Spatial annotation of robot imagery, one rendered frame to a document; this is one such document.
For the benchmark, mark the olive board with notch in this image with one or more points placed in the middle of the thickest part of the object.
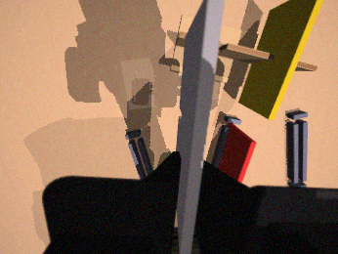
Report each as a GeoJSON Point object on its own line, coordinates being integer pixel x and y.
{"type": "Point", "coordinates": [285, 34]}

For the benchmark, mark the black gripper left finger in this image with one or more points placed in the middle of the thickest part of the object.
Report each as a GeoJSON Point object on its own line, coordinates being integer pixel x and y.
{"type": "Point", "coordinates": [98, 205]}

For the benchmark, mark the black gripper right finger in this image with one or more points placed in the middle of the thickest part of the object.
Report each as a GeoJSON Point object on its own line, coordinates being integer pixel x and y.
{"type": "Point", "coordinates": [232, 218]}

